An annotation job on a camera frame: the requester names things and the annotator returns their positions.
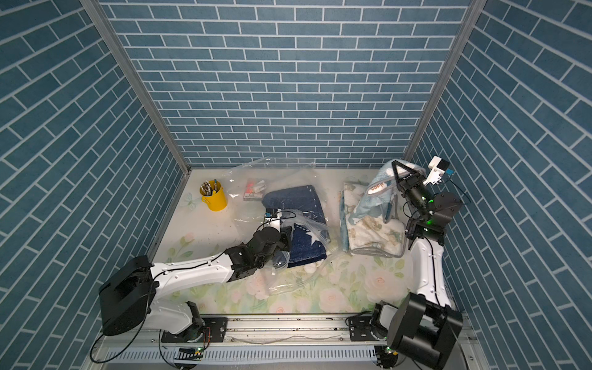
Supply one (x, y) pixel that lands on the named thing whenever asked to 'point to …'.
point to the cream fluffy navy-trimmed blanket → (363, 230)
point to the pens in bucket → (206, 188)
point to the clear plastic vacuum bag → (264, 192)
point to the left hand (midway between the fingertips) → (299, 231)
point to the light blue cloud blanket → (372, 204)
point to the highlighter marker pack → (253, 190)
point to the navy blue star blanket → (301, 209)
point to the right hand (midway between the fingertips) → (393, 167)
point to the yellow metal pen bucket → (213, 195)
